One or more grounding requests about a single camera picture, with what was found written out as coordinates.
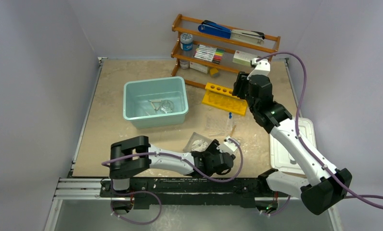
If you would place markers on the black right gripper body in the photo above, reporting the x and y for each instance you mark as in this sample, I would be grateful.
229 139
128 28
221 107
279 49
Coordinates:
241 85

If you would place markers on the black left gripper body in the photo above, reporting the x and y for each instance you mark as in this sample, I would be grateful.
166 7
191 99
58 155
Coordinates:
212 150

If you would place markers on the glass beaker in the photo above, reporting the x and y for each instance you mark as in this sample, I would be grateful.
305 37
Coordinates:
166 106

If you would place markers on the clay pipe triangle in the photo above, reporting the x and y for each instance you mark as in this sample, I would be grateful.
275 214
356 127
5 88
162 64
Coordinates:
157 105

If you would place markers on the amber rubber tubing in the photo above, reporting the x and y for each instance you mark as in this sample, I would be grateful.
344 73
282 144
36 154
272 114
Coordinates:
232 130

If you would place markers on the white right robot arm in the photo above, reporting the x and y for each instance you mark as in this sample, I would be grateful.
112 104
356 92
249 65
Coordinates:
323 185

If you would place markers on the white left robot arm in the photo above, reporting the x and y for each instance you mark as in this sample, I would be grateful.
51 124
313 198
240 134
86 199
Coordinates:
136 155

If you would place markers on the clear well plate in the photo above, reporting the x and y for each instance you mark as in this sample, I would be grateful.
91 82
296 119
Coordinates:
218 126

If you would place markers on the yellow test tube rack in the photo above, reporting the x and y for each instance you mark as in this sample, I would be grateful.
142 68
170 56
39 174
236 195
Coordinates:
221 98

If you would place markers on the green white box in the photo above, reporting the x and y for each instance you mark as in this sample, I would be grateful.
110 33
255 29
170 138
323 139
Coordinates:
243 58

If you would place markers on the yellow green sponge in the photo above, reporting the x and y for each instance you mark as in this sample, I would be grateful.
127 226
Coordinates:
213 72

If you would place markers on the blue long stapler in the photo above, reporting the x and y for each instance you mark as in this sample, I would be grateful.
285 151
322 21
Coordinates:
211 28

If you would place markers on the pack of coloured markers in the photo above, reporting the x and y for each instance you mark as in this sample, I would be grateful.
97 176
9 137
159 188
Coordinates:
209 54

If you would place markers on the white box lower shelf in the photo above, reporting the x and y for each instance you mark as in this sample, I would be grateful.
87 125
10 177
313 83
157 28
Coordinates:
199 67

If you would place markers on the wooden three-tier shelf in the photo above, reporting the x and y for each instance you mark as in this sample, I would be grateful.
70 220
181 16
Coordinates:
207 43

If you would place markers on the white plastic tray lid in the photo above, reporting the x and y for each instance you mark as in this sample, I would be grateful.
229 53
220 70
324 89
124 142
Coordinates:
287 154

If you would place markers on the teal plastic tub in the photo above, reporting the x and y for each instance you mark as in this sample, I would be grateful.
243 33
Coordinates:
139 112

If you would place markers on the blue-lidded jar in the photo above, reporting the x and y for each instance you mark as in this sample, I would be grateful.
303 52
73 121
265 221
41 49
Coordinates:
186 41

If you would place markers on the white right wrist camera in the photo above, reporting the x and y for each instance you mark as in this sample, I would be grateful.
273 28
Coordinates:
260 67

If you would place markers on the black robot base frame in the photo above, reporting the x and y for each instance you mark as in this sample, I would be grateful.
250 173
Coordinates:
147 191

